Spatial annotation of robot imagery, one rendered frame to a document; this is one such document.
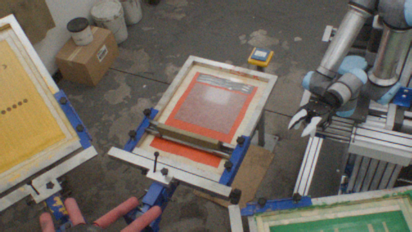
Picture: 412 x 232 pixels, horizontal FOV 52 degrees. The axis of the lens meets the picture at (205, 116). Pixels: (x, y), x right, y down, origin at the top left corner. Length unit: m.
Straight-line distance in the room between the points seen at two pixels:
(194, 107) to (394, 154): 1.10
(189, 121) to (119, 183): 1.20
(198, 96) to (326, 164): 1.11
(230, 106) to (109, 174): 1.41
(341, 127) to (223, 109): 0.68
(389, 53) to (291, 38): 2.64
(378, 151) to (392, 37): 0.58
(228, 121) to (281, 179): 1.03
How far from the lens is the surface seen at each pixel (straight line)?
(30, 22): 3.91
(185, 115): 2.41
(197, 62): 2.66
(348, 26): 1.65
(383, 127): 2.09
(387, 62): 1.77
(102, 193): 3.40
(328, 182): 3.02
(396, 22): 1.63
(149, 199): 2.04
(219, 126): 2.33
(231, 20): 4.56
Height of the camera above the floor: 2.78
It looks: 50 degrees down
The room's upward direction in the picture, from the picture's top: 10 degrees counter-clockwise
